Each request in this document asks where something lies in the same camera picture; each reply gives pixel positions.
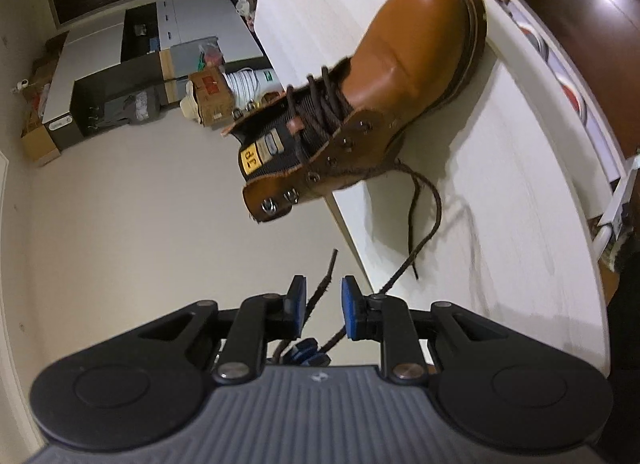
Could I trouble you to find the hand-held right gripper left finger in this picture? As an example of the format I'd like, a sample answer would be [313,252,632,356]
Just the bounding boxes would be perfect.
[136,274,308,384]

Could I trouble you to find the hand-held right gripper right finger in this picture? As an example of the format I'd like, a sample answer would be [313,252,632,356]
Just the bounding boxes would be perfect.
[341,275,507,385]

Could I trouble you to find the dark brown shoelace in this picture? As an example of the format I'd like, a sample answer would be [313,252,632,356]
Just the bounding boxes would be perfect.
[267,67,443,362]

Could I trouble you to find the tan leather boot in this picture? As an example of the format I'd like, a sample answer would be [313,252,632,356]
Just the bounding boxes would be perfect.
[222,0,488,222]

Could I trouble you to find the white plastic bucket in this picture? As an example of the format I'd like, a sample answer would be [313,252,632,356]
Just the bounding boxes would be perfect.
[225,67,283,106]

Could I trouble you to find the printed cardboard box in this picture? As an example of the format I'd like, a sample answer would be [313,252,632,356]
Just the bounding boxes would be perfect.
[187,67,237,126]

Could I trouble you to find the colourful plastic bags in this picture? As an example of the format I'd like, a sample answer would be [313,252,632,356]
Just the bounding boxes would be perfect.
[197,42,226,70]

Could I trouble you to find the dark grey shelving unit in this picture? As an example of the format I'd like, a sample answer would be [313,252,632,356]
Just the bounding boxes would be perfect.
[42,2,166,150]

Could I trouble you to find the tall white cabinet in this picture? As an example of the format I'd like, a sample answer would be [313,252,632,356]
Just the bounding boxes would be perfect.
[122,0,273,65]

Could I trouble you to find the small plain cardboard box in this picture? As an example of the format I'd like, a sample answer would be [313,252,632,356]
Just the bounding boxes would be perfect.
[20,124,62,167]

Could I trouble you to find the white frame rack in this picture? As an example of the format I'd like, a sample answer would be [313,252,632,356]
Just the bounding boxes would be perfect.
[460,0,640,247]

